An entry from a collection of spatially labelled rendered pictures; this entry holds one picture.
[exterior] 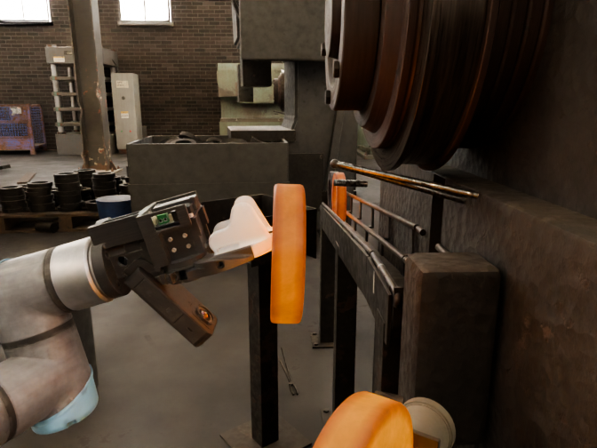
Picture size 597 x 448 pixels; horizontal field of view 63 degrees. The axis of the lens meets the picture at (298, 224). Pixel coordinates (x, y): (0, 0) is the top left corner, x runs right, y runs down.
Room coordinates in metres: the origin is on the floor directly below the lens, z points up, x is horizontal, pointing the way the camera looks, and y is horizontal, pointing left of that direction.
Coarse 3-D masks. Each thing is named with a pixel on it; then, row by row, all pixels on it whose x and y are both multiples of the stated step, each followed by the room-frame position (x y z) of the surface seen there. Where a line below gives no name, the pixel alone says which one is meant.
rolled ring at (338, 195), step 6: (336, 174) 1.69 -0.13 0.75; (342, 174) 1.69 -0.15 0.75; (336, 186) 1.66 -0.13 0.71; (336, 192) 1.65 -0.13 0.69; (342, 192) 1.63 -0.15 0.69; (336, 198) 1.77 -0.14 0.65; (342, 198) 1.62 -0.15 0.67; (336, 204) 1.65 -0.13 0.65; (342, 204) 1.62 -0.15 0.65; (336, 210) 1.64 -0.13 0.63; (342, 210) 1.62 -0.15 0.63; (342, 216) 1.63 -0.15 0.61
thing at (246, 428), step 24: (216, 216) 1.36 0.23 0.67; (264, 216) 1.44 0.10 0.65; (312, 216) 1.24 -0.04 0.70; (312, 240) 1.24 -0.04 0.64; (264, 264) 1.24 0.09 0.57; (264, 288) 1.24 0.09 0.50; (264, 312) 1.24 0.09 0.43; (264, 336) 1.24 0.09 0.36; (264, 360) 1.24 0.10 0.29; (264, 384) 1.24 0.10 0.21; (264, 408) 1.23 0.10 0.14; (240, 432) 1.30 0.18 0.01; (264, 432) 1.23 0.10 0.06; (288, 432) 1.30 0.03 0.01
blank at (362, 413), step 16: (352, 400) 0.31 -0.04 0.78; (368, 400) 0.31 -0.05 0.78; (384, 400) 0.31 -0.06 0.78; (336, 416) 0.29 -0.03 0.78; (352, 416) 0.29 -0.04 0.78; (368, 416) 0.29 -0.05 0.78; (384, 416) 0.29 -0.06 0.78; (400, 416) 0.32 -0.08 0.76; (336, 432) 0.28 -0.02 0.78; (352, 432) 0.27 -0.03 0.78; (368, 432) 0.27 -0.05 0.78; (384, 432) 0.29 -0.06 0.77; (400, 432) 0.32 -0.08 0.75
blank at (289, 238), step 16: (288, 192) 0.50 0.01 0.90; (304, 192) 0.50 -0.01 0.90; (288, 208) 0.47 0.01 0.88; (304, 208) 0.48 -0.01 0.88; (288, 224) 0.46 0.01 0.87; (304, 224) 0.46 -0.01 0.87; (272, 240) 0.46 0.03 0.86; (288, 240) 0.45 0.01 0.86; (304, 240) 0.45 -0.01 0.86; (272, 256) 0.45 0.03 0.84; (288, 256) 0.45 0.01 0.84; (304, 256) 0.45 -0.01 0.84; (272, 272) 0.45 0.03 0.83; (288, 272) 0.44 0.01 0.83; (304, 272) 0.45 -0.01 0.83; (272, 288) 0.45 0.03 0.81; (288, 288) 0.45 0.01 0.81; (304, 288) 0.45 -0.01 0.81; (272, 304) 0.45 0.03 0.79; (288, 304) 0.45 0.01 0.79; (272, 320) 0.47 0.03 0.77; (288, 320) 0.47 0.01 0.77
